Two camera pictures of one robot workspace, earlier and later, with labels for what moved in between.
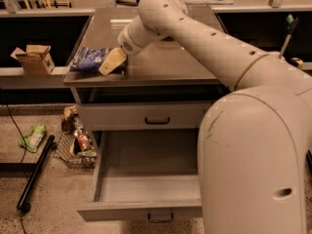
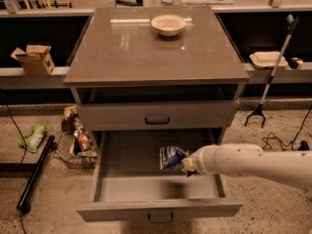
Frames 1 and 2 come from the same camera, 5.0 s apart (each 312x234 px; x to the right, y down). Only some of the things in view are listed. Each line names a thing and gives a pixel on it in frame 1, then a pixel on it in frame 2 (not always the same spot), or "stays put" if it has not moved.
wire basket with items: [76, 146] stays put
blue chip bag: [91, 59] to [171, 157]
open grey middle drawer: [149, 174] stays put
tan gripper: [126, 43] to [202, 161]
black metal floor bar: [23, 206] stays put
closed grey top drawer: [161, 116] stays put
